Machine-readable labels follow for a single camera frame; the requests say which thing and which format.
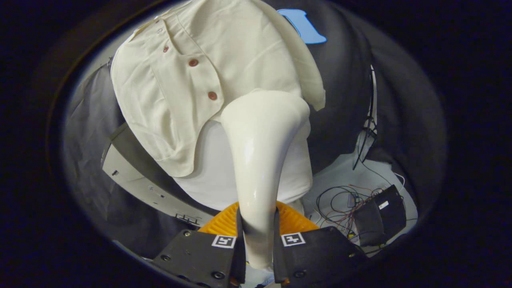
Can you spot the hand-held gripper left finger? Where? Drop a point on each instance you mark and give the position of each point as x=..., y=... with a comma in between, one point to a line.
x=200, y=258

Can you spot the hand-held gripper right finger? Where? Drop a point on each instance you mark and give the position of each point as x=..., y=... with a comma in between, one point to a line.
x=316, y=256

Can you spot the cream garment steamer head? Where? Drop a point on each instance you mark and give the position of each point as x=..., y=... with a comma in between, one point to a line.
x=262, y=160

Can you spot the cream button shirt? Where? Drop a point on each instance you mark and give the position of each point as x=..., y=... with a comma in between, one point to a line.
x=224, y=44

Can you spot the grey cabinet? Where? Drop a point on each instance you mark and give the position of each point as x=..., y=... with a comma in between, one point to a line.
x=136, y=176

